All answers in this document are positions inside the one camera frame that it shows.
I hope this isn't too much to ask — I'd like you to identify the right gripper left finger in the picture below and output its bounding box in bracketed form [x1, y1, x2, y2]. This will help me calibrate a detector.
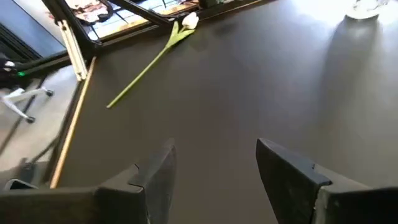
[0, 138, 177, 224]

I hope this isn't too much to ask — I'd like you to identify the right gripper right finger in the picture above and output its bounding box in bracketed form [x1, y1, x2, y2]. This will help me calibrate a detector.
[256, 138, 398, 224]

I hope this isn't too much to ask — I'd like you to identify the white artificial tulip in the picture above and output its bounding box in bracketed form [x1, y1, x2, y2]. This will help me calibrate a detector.
[105, 11, 200, 110]

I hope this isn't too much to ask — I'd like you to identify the clear glass vase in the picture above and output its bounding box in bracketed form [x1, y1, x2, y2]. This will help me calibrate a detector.
[345, 0, 391, 20]

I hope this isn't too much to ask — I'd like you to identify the white office chair base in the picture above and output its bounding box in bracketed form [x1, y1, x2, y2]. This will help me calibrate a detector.
[0, 86, 54, 124]

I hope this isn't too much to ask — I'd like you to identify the silver metal bracket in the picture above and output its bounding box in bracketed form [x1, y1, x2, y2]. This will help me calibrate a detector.
[57, 20, 88, 82]

